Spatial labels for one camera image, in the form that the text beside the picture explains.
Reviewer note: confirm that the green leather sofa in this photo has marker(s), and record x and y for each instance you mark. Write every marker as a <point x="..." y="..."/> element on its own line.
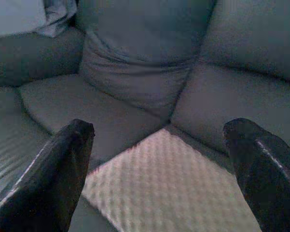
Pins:
<point x="140" y="79"/>

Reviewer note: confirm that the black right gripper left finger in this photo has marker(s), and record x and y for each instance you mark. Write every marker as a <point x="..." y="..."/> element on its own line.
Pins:
<point x="45" y="183"/>

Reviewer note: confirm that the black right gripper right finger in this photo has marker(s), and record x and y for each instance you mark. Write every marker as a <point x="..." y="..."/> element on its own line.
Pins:
<point x="267" y="174"/>

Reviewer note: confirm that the cream dotted pillow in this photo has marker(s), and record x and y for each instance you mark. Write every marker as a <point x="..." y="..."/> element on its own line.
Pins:
<point x="166" y="188"/>

